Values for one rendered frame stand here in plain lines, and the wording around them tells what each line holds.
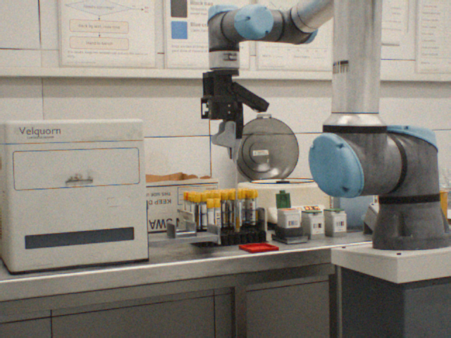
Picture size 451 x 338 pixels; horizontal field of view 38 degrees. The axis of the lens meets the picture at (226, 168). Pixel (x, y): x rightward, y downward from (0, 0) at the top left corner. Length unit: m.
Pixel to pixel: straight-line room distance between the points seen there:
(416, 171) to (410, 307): 0.25
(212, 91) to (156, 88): 0.51
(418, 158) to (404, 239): 0.15
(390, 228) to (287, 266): 0.32
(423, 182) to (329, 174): 0.19
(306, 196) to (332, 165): 0.70
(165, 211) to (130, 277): 0.40
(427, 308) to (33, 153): 0.79
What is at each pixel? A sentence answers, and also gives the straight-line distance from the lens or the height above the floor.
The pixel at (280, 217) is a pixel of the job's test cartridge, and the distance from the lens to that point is 1.61.
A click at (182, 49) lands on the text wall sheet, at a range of 2.11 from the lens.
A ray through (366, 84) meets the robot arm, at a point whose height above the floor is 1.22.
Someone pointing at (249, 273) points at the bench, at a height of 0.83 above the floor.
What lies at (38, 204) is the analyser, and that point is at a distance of 1.35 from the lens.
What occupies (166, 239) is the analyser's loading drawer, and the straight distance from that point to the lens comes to 1.44.
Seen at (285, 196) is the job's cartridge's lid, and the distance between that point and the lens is 1.64.
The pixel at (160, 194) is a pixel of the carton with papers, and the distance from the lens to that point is 1.72.
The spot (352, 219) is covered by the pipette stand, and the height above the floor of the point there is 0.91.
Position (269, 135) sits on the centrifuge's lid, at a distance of 2.16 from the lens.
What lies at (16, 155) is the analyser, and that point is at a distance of 1.34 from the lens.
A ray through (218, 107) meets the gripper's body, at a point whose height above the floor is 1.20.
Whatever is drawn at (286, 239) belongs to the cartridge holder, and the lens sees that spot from 1.58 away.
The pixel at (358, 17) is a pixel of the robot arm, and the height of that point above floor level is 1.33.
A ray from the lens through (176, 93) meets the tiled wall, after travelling 2.10.
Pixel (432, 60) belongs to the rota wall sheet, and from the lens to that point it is 2.62.
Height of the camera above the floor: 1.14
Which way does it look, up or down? 3 degrees down
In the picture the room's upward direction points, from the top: 1 degrees counter-clockwise
